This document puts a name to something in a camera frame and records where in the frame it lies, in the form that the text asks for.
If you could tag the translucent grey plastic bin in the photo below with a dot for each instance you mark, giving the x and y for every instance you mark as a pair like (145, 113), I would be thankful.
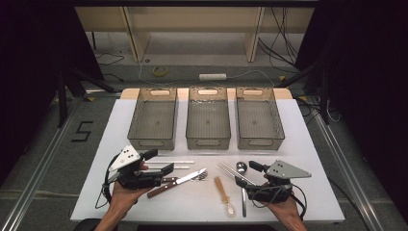
(154, 122)
(208, 122)
(258, 122)

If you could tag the white table sheet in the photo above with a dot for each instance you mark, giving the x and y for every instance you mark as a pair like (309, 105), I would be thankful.
(320, 179)

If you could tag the person's right hand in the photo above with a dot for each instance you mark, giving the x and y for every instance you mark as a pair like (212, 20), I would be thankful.
(287, 211)

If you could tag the black metal stand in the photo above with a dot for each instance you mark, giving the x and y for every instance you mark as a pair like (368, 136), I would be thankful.
(324, 106)
(62, 102)

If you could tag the person's left hand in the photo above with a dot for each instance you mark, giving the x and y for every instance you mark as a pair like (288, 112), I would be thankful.
(125, 197)

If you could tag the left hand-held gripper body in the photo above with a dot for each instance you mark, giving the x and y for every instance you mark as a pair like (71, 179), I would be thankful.
(128, 157)

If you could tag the black curtain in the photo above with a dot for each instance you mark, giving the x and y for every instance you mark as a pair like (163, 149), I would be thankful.
(32, 64)
(369, 80)

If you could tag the yellow tape roll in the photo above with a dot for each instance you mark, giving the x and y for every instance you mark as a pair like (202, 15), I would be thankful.
(153, 71)

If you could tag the metal floor rail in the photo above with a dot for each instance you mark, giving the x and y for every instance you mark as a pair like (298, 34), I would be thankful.
(354, 189)
(32, 189)

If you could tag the white power strip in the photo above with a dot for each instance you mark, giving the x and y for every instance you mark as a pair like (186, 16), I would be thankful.
(211, 77)

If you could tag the white chopstick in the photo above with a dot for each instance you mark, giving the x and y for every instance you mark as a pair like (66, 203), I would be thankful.
(176, 162)
(183, 167)

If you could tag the metal spoon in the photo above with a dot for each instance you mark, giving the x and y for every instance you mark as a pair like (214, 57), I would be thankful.
(241, 166)

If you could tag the beige wooden shelf unit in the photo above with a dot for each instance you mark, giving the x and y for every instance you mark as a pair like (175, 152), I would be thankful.
(134, 38)

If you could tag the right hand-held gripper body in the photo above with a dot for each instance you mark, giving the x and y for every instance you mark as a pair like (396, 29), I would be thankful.
(282, 170)

